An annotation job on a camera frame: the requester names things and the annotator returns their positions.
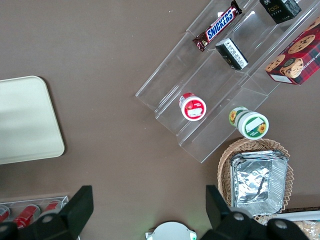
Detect beige plastic serving tray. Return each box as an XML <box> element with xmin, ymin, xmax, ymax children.
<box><xmin>0</xmin><ymin>75</ymin><xmax>66</xmax><ymax>166</ymax></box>

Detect small black carton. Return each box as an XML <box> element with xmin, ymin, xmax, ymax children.
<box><xmin>215</xmin><ymin>38</ymin><xmax>249</xmax><ymax>71</ymax></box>
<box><xmin>259</xmin><ymin>0</ymin><xmax>302</xmax><ymax>25</ymax></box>

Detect white rectangular plastic bin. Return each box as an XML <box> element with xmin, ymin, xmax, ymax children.
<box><xmin>274</xmin><ymin>209</ymin><xmax>320</xmax><ymax>240</ymax></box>

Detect clear cracker bag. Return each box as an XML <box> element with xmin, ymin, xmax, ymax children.
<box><xmin>293</xmin><ymin>219</ymin><xmax>320</xmax><ymax>240</ymax></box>

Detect red lid yogurt cup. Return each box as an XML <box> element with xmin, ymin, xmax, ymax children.
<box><xmin>178</xmin><ymin>92</ymin><xmax>207</xmax><ymax>122</ymax></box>

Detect Snickers chocolate bar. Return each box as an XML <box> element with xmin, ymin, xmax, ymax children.
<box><xmin>192</xmin><ymin>0</ymin><xmax>243</xmax><ymax>52</ymax></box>

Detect red cola bottle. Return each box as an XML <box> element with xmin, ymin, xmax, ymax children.
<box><xmin>41</xmin><ymin>199</ymin><xmax>62</xmax><ymax>216</ymax></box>
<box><xmin>0</xmin><ymin>206</ymin><xmax>11</xmax><ymax>223</ymax></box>
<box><xmin>12</xmin><ymin>204</ymin><xmax>41</xmax><ymax>230</ymax></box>

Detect clear acrylic stepped shelf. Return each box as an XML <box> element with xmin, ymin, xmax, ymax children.
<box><xmin>135</xmin><ymin>0</ymin><xmax>320</xmax><ymax>164</ymax></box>

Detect stacked aluminium foil trays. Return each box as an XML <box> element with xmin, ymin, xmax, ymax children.
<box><xmin>229</xmin><ymin>150</ymin><xmax>291</xmax><ymax>217</ymax></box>

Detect clear acrylic bottle rack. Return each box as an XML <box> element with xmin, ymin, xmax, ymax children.
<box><xmin>0</xmin><ymin>195</ymin><xmax>70</xmax><ymax>240</ymax></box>

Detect green lid yogurt cup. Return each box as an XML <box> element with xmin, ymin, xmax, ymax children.
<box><xmin>228</xmin><ymin>106</ymin><xmax>270</xmax><ymax>140</ymax></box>

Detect light tan wicker basket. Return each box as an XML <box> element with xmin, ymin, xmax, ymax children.
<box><xmin>217</xmin><ymin>138</ymin><xmax>295</xmax><ymax>223</ymax></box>

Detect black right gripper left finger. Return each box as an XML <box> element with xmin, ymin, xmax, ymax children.
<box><xmin>17</xmin><ymin>185</ymin><xmax>95</xmax><ymax>240</ymax></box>

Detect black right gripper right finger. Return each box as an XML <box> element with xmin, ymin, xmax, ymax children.
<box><xmin>202</xmin><ymin>184</ymin><xmax>270</xmax><ymax>240</ymax></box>

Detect red tartan cookie box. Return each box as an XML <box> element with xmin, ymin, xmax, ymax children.
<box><xmin>264</xmin><ymin>17</ymin><xmax>320</xmax><ymax>86</ymax></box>

